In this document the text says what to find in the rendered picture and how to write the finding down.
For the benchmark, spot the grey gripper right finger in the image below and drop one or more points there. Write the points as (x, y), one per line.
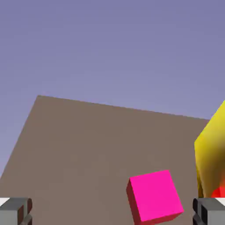
(211, 212)

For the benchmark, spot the small red cube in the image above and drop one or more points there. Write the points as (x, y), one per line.
(219, 193)

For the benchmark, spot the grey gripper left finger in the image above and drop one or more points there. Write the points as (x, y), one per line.
(12, 211)

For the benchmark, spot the large yellow box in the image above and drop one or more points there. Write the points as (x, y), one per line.
(211, 154)

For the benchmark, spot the small pink cube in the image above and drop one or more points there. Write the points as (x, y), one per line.
(154, 196)

